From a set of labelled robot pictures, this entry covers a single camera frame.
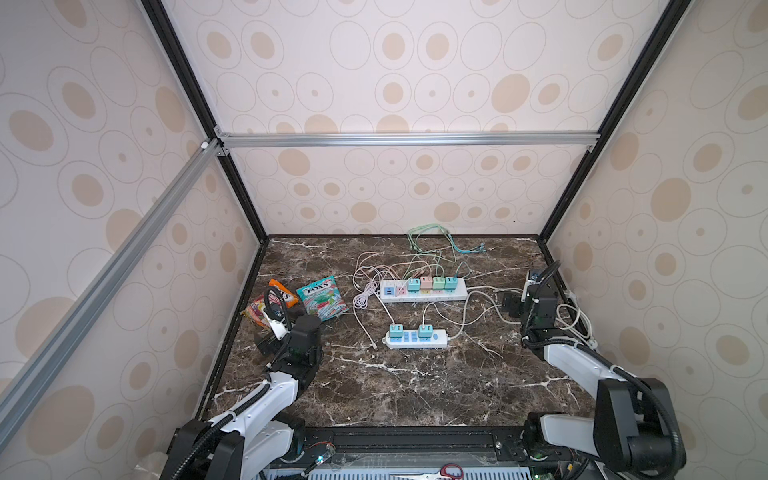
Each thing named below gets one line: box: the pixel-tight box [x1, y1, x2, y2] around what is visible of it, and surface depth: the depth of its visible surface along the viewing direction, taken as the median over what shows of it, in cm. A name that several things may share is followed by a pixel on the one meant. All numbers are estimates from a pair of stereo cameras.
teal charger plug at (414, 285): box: [407, 278, 421, 293], surface depth 99 cm
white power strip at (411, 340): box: [382, 330, 448, 349], surface depth 91 cm
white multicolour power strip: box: [379, 277, 468, 302], surface depth 102 cm
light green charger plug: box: [432, 276, 446, 290], surface depth 99 cm
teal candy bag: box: [296, 276, 349, 322], surface depth 100 cm
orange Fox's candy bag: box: [268, 279, 299, 308], surface depth 102 cm
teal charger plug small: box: [418, 324, 433, 339], surface depth 89 cm
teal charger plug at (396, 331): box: [389, 324, 404, 339], surface depth 89 cm
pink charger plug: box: [420, 276, 432, 290], surface depth 99 cm
